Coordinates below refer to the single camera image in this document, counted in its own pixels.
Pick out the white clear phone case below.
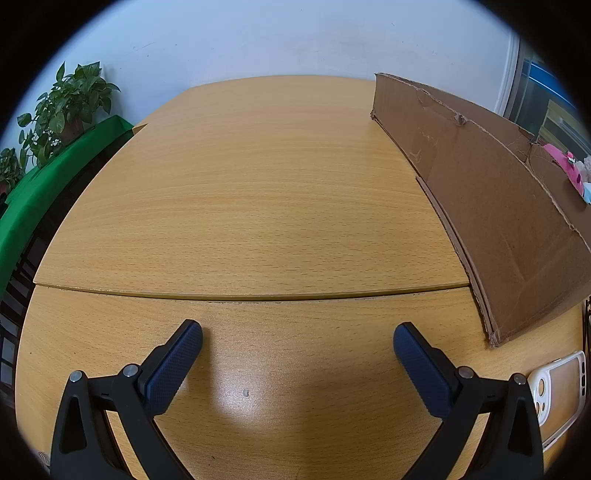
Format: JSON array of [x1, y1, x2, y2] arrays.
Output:
[[528, 350, 587, 452]]

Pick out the brown cardboard box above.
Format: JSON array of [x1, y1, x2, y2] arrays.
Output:
[[372, 73, 590, 346]]

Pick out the small potted green plant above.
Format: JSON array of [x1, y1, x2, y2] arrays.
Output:
[[0, 148, 24, 194]]

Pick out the pink plush toy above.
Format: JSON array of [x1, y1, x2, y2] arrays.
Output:
[[543, 144, 587, 197]]

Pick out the large potted green plant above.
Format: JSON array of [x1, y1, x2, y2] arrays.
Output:
[[17, 62, 120, 167]]

